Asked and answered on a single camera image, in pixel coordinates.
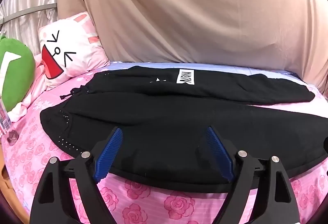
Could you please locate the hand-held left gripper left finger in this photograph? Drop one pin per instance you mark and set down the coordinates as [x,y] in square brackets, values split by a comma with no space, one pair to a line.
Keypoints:
[109,154]

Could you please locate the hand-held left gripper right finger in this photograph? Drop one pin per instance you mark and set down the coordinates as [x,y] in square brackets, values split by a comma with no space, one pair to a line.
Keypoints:
[220,154]

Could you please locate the black pants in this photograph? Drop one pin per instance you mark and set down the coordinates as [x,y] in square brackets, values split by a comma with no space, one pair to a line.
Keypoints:
[166,134]

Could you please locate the pink rose bedsheet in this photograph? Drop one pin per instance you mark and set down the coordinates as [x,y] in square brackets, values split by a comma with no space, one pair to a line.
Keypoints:
[166,203]

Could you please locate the clear plastic bottle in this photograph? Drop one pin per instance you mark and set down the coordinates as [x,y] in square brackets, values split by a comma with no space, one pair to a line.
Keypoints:
[5,121]

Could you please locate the white rabbit face pillow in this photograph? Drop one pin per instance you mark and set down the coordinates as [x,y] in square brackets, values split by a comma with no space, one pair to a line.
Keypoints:
[79,42]

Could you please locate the green plush pillow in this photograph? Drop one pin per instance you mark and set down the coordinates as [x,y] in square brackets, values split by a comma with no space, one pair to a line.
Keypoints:
[24,72]

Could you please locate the beige curtain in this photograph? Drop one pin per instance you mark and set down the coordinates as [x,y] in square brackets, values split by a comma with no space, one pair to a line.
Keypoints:
[192,8]

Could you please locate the grey metal bar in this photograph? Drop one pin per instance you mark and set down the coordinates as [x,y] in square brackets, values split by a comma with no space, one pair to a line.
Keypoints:
[28,10]

